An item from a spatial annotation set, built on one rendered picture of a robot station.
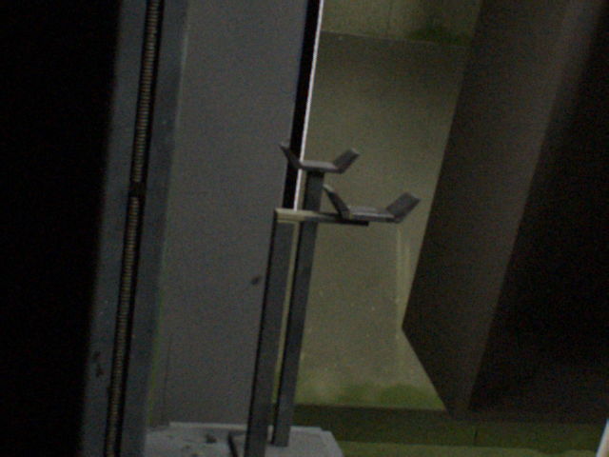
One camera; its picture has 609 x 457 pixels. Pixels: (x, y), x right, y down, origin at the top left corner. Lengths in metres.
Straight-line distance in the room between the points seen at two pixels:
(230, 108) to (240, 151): 0.06
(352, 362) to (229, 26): 1.76
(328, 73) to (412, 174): 0.39
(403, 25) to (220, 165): 2.05
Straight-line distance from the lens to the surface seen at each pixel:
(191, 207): 1.50
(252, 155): 1.50
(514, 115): 2.10
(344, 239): 3.20
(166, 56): 0.96
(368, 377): 3.11
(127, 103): 0.96
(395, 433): 3.14
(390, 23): 3.48
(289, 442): 1.23
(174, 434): 1.23
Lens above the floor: 1.29
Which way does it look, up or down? 13 degrees down
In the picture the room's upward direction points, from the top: 8 degrees clockwise
